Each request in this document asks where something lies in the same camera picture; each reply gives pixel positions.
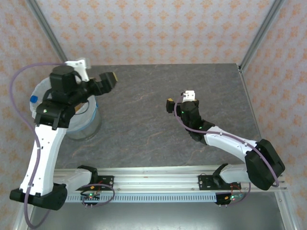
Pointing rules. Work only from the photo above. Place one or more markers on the clear bottle blue cola label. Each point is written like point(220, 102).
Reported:
point(34, 98)

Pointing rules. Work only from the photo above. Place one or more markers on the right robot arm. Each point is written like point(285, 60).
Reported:
point(227, 143)

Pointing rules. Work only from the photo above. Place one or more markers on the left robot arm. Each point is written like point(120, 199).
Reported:
point(43, 155)

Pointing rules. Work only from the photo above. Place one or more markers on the white bag-lined trash bin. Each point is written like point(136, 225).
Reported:
point(82, 117)

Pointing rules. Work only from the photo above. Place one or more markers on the clear plastic bin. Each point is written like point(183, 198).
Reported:
point(88, 129)

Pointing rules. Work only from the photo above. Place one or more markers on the small circuit board with LED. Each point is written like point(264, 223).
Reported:
point(90, 195)
point(233, 197)

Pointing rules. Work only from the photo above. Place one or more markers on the grey metal sheet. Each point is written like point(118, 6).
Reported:
point(156, 215)

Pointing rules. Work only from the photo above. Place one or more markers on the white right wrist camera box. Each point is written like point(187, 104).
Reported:
point(189, 95)

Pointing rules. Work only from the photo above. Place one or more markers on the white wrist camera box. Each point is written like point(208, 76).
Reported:
point(78, 64)
point(189, 95)

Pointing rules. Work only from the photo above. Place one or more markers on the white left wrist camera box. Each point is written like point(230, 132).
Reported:
point(78, 64)

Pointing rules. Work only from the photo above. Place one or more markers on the aluminium frame post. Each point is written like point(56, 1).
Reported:
point(261, 33)
point(48, 33)

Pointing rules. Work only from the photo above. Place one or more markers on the aluminium table side rail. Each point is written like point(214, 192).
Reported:
point(250, 100)

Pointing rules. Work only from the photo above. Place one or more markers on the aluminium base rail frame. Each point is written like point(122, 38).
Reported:
point(156, 178)

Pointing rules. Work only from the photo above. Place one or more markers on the aluminium frame profile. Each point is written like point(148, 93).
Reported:
point(285, 213)
point(20, 220)

